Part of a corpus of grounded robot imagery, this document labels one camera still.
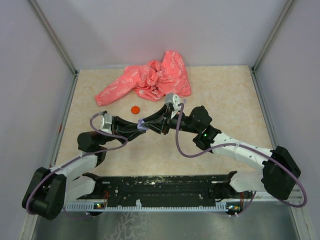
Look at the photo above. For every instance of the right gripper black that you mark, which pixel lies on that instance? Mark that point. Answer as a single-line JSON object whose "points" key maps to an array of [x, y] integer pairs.
{"points": [[161, 126]]}

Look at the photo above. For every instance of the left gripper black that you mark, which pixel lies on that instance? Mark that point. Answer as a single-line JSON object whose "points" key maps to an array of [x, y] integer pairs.
{"points": [[126, 128]]}

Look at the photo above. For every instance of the purple earbud charging case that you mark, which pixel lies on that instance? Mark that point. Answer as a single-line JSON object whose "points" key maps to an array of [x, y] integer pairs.
{"points": [[140, 125]]}

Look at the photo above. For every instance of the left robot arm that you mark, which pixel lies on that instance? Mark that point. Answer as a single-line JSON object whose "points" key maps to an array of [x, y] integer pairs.
{"points": [[51, 189]]}

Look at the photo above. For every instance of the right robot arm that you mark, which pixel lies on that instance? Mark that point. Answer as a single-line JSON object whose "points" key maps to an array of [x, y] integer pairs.
{"points": [[275, 170]]}

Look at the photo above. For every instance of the orange earbud charging case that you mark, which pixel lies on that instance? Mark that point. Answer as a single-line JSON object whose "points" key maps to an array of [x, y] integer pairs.
{"points": [[135, 110]]}

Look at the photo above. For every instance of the pink printed cloth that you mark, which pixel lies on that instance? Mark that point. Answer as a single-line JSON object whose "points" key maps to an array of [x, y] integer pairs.
{"points": [[150, 81]]}

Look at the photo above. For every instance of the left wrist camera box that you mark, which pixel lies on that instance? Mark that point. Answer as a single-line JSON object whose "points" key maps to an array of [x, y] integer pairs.
{"points": [[106, 123]]}

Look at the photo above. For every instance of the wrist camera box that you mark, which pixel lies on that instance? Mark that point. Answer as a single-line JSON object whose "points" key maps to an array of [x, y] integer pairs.
{"points": [[173, 99], [106, 123]]}

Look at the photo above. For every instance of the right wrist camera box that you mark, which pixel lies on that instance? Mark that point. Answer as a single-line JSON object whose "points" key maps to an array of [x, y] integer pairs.
{"points": [[173, 99]]}

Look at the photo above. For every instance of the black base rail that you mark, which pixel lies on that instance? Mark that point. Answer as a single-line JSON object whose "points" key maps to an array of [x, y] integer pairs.
{"points": [[162, 190]]}

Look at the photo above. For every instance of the white slotted cable duct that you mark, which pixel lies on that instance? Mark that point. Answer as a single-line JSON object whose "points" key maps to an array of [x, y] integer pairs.
{"points": [[91, 206]]}

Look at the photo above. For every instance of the right aluminium frame post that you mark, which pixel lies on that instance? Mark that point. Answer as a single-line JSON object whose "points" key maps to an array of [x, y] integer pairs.
{"points": [[287, 9]]}

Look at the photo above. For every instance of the aluminium frame post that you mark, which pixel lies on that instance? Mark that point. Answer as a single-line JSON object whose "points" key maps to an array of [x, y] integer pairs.
{"points": [[287, 9], [52, 35]]}

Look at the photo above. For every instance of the left aluminium frame post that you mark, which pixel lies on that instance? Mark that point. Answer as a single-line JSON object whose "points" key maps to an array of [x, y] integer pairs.
{"points": [[52, 35]]}

